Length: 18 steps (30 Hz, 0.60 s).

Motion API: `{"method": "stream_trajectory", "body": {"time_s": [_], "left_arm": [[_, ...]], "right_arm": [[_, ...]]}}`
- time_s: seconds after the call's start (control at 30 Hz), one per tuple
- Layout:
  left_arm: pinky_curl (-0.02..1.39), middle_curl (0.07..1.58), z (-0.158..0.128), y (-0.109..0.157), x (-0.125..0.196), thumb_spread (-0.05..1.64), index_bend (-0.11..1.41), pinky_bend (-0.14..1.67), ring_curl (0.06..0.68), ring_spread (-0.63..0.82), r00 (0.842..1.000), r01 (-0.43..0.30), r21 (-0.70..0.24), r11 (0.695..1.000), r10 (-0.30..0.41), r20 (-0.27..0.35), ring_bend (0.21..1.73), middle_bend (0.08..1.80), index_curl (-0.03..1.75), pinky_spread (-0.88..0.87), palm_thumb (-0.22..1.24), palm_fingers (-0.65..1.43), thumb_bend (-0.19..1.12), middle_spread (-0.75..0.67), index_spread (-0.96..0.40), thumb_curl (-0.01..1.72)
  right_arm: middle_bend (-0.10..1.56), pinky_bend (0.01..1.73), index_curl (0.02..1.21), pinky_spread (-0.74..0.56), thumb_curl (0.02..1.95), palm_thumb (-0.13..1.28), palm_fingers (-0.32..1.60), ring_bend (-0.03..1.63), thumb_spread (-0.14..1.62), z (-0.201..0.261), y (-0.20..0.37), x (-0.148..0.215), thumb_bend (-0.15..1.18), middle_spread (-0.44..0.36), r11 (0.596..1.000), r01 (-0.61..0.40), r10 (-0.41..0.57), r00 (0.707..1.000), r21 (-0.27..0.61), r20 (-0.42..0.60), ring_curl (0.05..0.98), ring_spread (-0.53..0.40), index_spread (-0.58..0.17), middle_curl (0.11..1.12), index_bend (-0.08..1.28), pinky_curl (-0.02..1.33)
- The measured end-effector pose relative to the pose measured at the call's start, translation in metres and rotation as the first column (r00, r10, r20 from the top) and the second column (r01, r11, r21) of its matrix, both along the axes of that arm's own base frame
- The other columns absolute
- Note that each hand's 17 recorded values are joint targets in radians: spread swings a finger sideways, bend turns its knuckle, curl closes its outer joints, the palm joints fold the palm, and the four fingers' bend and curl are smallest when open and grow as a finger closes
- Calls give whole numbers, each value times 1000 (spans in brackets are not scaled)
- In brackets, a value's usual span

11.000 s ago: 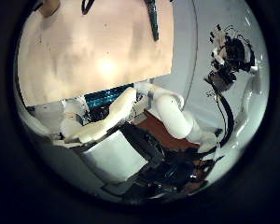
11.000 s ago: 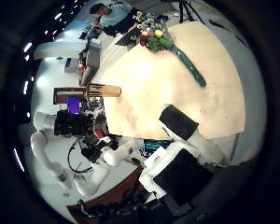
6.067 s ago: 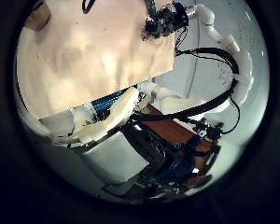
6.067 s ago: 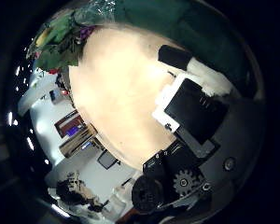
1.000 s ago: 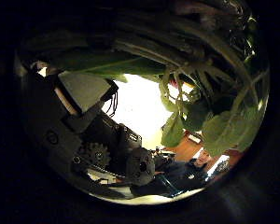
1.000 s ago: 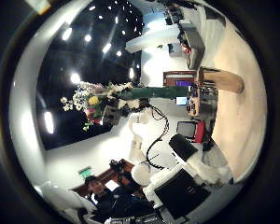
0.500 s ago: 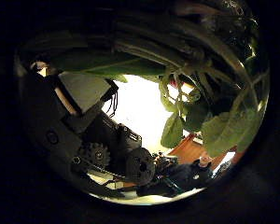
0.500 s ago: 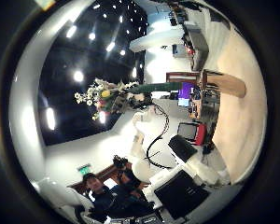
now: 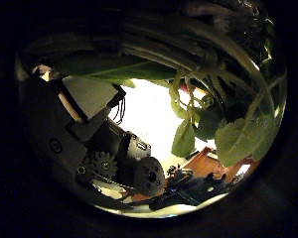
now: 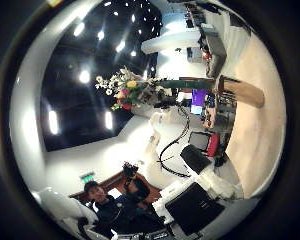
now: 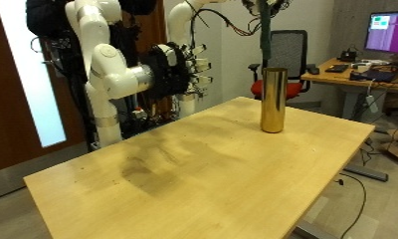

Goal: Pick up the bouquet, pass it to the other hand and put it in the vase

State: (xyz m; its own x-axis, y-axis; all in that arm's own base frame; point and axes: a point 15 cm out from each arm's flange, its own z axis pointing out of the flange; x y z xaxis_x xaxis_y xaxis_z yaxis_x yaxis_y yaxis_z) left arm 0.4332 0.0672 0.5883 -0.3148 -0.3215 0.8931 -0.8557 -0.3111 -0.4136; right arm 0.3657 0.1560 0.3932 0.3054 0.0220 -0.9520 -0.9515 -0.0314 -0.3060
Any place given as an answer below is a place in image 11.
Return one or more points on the tall gold cylinder vase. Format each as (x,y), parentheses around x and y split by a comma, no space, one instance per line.
(275,99)

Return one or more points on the white box with red button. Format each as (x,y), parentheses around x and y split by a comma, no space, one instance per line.
(139,113)

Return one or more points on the black mesh chair, red seat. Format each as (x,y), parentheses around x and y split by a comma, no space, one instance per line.
(292,49)

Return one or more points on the black equipment stand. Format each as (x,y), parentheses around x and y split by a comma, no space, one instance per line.
(78,99)

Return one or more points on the black computer mouse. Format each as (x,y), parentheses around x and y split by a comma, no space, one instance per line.
(315,70)

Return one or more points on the black desk phone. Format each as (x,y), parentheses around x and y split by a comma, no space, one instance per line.
(348,55)

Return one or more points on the wooden office desk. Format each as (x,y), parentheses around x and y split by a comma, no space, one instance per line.
(332,79)

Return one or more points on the black fabric cover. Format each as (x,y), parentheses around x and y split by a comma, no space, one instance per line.
(48,18)

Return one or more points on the computer monitor with purple screen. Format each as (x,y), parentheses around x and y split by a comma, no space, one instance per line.
(392,33)

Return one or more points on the white power adapter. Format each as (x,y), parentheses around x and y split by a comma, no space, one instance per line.
(372,103)

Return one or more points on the cardboard box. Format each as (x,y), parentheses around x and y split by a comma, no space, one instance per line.
(396,149)

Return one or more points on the grey table foot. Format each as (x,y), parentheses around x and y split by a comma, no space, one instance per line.
(367,173)

